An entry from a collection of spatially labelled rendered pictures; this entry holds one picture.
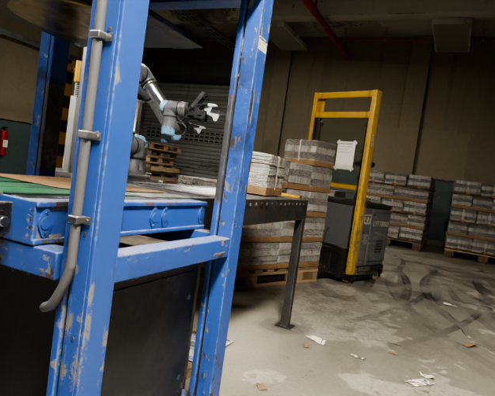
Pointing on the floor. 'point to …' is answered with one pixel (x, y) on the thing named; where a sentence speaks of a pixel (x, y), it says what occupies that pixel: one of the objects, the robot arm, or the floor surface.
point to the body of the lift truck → (335, 236)
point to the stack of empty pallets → (161, 155)
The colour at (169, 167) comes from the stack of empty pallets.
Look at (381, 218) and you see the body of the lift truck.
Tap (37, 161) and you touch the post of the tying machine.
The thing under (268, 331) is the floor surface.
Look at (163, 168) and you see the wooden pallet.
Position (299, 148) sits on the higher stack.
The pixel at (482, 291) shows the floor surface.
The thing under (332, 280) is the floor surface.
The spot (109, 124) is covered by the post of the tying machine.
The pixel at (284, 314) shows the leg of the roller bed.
